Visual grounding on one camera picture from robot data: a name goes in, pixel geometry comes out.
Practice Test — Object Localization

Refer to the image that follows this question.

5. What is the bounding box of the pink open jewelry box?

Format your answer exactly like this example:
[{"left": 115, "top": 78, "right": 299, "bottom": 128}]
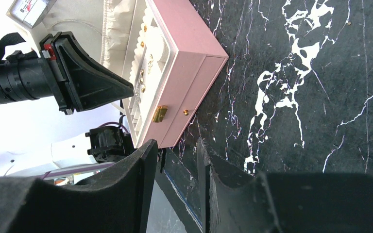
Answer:
[{"left": 43, "top": 0, "right": 228, "bottom": 148}]

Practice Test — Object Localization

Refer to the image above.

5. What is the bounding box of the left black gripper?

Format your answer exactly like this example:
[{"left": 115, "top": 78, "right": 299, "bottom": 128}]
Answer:
[{"left": 0, "top": 32, "right": 134, "bottom": 115}]

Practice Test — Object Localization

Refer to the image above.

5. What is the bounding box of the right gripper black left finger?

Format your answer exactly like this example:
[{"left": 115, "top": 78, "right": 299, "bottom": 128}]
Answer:
[{"left": 0, "top": 139, "right": 158, "bottom": 233}]

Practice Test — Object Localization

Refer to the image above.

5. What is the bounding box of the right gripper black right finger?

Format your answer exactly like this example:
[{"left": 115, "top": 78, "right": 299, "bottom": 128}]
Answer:
[{"left": 197, "top": 139, "right": 373, "bottom": 233}]

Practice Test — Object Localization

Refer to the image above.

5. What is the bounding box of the rhinestone dangle earring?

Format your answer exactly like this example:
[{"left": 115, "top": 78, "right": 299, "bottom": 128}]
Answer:
[{"left": 147, "top": 54, "right": 154, "bottom": 75}]

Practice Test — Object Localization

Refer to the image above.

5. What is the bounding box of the silver jewelry in box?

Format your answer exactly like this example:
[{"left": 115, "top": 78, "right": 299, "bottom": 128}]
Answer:
[{"left": 135, "top": 83, "right": 142, "bottom": 104}]

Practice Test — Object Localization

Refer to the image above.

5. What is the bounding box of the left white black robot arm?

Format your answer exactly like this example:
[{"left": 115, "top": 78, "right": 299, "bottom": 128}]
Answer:
[{"left": 0, "top": 32, "right": 134, "bottom": 177}]

